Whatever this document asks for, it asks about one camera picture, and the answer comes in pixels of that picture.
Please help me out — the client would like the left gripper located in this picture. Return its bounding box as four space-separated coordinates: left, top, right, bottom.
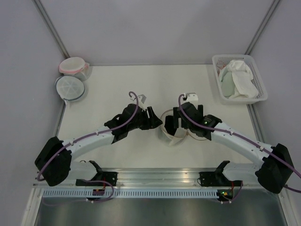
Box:
127 107 163 131

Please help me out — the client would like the beige mesh laundry bag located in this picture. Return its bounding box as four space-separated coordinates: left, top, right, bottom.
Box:
157 109 207 147

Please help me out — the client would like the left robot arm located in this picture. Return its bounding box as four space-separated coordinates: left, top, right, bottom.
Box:
34 104 162 186

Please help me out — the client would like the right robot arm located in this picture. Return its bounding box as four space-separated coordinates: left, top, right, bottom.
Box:
164 102 294 194

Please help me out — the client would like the blue trimmed mesh laundry bag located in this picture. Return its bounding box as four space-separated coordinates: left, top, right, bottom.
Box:
55 75 86 105

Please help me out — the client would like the pink trimmed mesh laundry bag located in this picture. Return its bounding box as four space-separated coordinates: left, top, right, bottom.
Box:
58 57 92 81

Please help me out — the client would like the mint green cloth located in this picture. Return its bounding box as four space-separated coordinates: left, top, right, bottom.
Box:
219 66 236 98

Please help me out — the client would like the white cloth in basket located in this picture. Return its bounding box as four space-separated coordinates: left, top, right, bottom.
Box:
220 60 259 99

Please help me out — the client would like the white plastic basket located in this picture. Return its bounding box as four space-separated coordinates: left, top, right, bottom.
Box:
212 54 268 105

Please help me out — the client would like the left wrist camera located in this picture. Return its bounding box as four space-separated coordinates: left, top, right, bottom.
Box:
137 94 147 110

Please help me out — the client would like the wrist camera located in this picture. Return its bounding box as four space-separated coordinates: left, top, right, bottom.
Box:
137 94 147 110
182 93 198 103

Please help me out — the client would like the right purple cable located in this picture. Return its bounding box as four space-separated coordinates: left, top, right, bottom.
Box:
177 94 301 193

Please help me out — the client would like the purple cable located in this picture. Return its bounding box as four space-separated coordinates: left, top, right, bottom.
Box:
177 94 301 193
37 91 139 181

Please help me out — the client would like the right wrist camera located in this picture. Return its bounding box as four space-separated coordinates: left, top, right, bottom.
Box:
182 93 198 103

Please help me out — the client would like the aluminium mounting rail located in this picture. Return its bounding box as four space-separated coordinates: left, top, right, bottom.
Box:
36 161 259 187

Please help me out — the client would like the white slotted cable duct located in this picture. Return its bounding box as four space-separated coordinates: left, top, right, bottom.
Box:
42 187 219 199

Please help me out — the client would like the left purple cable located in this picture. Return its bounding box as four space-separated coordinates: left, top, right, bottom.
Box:
37 91 139 181

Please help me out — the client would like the right aluminium frame post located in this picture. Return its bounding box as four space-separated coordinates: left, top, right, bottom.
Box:
245 0 282 55

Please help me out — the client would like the aluminium frame post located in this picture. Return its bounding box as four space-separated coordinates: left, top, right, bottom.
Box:
245 0 282 55
32 0 70 58

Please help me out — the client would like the left aluminium frame post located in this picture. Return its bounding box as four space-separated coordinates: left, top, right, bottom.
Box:
32 0 70 58

